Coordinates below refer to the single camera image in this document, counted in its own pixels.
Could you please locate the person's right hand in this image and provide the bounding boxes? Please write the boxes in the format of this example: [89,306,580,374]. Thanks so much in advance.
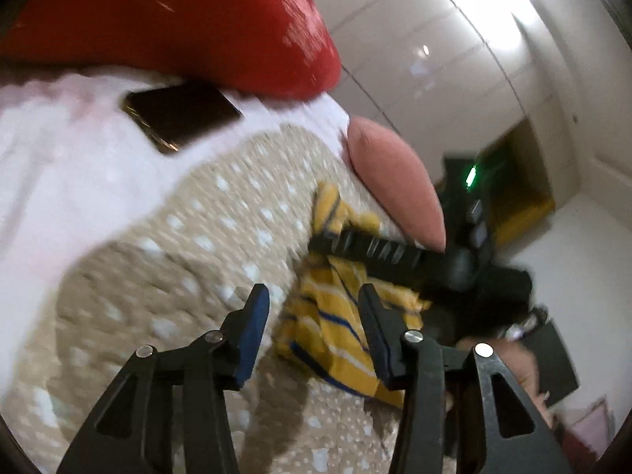
[455,337,554,428]

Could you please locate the white bed sheet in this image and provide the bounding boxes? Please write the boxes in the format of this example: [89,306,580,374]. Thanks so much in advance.
[0,65,355,277]

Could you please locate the beige dotted quilt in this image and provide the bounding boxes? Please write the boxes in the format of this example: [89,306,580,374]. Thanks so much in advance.
[1,125,399,473]

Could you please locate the pink knit pillow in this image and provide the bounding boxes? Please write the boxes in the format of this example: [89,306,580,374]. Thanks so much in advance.
[346,116,447,252]

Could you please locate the white wardrobe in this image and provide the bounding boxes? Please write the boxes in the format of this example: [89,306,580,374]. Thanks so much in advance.
[315,0,579,204]

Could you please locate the black smartphone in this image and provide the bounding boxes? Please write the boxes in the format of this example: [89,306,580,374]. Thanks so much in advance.
[121,79,242,155]

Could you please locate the yellow striped knit sweater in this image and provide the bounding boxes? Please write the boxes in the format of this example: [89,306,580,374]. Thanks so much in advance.
[273,181,431,410]

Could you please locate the red floral bolster pillow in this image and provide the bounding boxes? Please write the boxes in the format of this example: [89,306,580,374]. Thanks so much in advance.
[1,0,342,100]

